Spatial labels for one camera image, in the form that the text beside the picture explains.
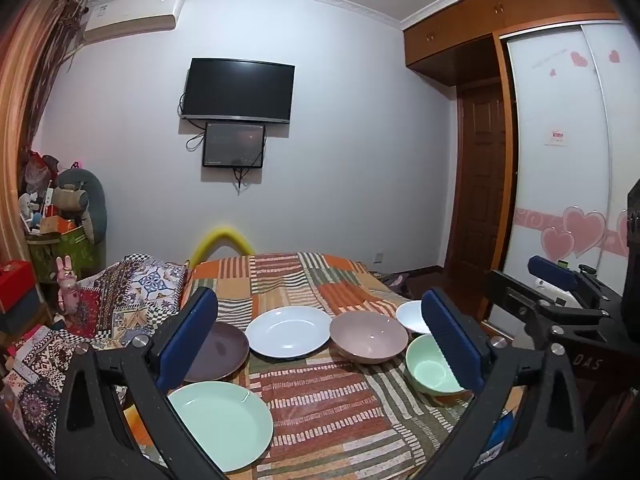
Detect black wall television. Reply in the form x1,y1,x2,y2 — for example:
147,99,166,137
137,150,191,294
181,58,296,125

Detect green bowl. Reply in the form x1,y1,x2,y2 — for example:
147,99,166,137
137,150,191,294
405,333,473,397

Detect red box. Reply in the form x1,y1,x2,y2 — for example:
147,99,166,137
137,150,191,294
0,260,40,333

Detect red plastic bag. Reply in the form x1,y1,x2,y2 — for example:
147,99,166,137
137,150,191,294
22,150,60,188

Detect brown curtain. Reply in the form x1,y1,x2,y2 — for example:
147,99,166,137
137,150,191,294
27,0,88,153

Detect pink bowl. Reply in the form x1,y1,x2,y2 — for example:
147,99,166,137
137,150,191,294
329,311,410,366

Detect dark bag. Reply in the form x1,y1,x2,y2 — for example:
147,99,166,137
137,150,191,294
372,270,410,292

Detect white sliding door with hearts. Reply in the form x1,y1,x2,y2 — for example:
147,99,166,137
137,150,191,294
505,22,640,286

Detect white bowl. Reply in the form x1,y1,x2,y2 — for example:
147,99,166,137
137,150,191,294
396,300,433,335

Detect yellow foam tube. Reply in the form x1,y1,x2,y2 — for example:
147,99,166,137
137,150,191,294
189,226,256,268

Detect small black wall monitor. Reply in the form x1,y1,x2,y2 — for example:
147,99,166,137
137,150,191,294
202,121,267,169

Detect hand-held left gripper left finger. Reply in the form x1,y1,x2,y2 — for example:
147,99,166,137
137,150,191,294
54,286,226,480

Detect wooden overhead cabinet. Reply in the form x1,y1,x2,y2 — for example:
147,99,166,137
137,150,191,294
404,0,621,86

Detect orange striped curtain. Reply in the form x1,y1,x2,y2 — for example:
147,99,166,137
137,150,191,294
0,0,56,281

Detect grey plush toy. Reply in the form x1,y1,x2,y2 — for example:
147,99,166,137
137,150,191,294
52,167,108,246

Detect brown plate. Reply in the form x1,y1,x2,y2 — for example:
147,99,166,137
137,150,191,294
182,321,250,382

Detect patterned quilt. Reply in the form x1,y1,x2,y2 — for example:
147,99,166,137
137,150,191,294
0,252,193,461

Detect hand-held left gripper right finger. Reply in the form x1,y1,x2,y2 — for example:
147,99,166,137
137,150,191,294
415,287,586,480

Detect brown wooden door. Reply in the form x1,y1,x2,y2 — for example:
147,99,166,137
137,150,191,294
452,80,516,311

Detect white air conditioner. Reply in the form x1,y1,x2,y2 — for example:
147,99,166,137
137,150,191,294
82,0,186,43

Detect white plate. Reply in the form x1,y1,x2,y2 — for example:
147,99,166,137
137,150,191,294
245,306,333,359

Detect green plate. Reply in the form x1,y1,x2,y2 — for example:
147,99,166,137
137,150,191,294
166,381,275,475

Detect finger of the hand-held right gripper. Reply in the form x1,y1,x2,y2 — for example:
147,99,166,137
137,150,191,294
529,255,616,311
487,269,608,348

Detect pink rabbit toy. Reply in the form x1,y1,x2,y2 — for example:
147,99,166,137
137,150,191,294
55,255,81,316

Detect striped patchwork blanket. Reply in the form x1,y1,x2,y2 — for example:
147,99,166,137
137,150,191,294
115,251,511,480

